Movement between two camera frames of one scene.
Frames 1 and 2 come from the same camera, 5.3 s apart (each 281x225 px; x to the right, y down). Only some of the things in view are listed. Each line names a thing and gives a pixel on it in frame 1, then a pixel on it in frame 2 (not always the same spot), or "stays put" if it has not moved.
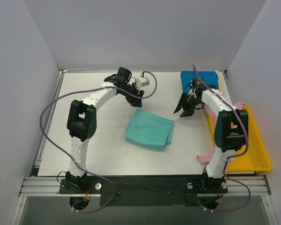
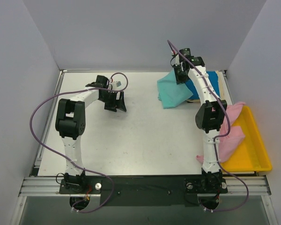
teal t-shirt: x=147 y=129 to x=171 y=94
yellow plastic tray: x=253 y=157 stays put
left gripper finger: x=135 y=101 to x=110 y=106
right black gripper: x=188 y=104 to x=180 y=76
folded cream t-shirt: x=222 y=86 stays put
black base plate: x=145 y=191 stays put
